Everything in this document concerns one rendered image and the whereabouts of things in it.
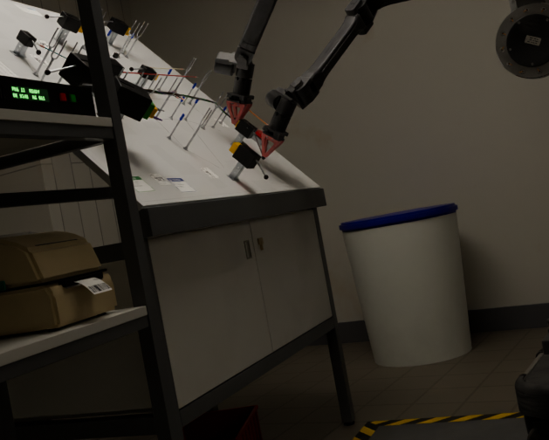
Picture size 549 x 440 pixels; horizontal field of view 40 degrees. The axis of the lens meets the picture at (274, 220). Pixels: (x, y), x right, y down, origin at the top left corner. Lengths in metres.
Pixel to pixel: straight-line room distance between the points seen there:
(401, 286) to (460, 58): 1.28
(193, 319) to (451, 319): 1.94
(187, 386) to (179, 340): 0.11
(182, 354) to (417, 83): 2.67
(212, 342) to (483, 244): 2.38
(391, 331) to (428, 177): 0.96
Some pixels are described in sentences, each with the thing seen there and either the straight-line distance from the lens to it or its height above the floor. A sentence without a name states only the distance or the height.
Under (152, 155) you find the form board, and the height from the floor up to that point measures 1.01.
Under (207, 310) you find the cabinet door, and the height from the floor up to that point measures 0.59.
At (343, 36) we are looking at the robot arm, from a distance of 2.59.
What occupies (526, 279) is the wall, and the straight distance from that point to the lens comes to 4.04.
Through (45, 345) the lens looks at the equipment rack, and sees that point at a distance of 1.36.
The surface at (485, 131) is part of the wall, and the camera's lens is 4.03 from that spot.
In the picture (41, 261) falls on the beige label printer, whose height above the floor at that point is 0.79.
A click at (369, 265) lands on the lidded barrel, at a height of 0.49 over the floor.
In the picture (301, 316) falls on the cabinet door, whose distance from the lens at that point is 2.47.
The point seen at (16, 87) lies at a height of 1.11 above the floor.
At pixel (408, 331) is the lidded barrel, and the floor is 0.17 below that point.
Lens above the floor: 0.79
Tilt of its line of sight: level
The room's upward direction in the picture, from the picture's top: 10 degrees counter-clockwise
